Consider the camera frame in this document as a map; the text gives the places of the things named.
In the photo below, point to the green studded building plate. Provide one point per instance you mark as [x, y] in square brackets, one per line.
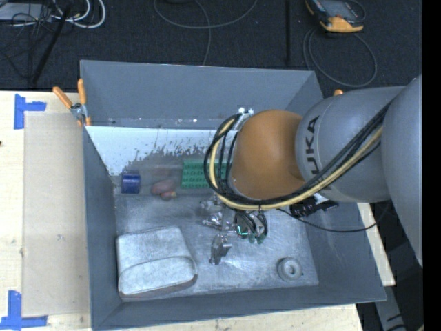
[193, 176]

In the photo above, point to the pale brown flat board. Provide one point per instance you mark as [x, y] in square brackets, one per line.
[51, 212]

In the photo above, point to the black cylinder on white bracket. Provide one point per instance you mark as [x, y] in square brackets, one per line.
[306, 208]

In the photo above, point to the grey metal bin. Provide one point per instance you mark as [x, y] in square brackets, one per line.
[155, 91]

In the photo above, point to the red-brown toy food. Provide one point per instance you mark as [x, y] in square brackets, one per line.
[163, 185]

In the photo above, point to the blue ribbed block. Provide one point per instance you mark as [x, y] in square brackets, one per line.
[130, 183]

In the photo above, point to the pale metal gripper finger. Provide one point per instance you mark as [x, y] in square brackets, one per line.
[220, 248]
[214, 220]

